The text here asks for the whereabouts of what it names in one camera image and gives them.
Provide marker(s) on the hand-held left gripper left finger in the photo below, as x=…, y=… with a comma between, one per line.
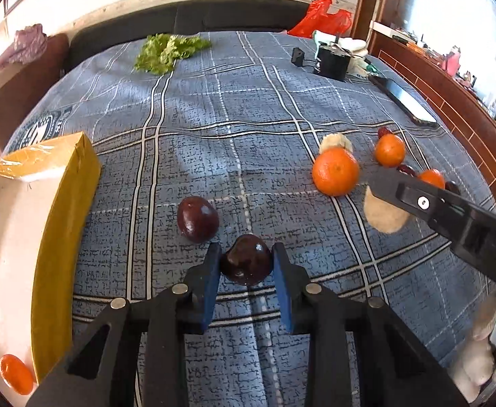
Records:
x=212, y=280

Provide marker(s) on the yellow cardboard box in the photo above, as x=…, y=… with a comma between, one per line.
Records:
x=57, y=241

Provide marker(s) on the large tangerine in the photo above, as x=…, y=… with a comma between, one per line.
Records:
x=335, y=171

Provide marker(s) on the small tangerine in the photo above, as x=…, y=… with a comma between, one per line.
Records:
x=432, y=178
x=15, y=375
x=390, y=150

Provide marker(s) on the black sofa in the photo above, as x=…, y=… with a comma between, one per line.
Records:
x=231, y=15

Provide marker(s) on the small black device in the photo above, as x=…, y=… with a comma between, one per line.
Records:
x=297, y=56

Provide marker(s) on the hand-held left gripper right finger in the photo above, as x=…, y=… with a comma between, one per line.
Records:
x=282, y=280

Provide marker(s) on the peeled banana piece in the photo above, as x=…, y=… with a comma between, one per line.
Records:
x=383, y=219
x=336, y=142

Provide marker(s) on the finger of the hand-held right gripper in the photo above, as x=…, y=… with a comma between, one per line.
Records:
x=409, y=195

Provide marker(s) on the dark purple plum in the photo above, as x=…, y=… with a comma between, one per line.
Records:
x=247, y=259
x=197, y=219

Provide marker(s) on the blue plaid blanket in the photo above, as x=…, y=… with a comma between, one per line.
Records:
x=239, y=135

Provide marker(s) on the purple cloth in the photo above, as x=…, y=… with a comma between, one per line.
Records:
x=29, y=40

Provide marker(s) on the green lettuce bunch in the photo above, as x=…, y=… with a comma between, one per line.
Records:
x=169, y=51

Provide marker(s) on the white flat box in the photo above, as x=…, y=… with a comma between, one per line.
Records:
x=383, y=27

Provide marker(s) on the black box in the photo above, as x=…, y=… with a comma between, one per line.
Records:
x=332, y=62

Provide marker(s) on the wooden cabinet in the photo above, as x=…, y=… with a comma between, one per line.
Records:
x=442, y=93

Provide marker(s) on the red plastic bag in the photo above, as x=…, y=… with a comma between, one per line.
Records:
x=322, y=19

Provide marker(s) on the black smartphone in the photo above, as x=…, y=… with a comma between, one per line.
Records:
x=402, y=99

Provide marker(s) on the cream fluffy cloth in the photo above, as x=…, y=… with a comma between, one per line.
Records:
x=476, y=360

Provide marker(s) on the brown armchair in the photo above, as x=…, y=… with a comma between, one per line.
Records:
x=19, y=93

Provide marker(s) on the white plastic bottle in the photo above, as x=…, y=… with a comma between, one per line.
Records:
x=353, y=44
x=360, y=67

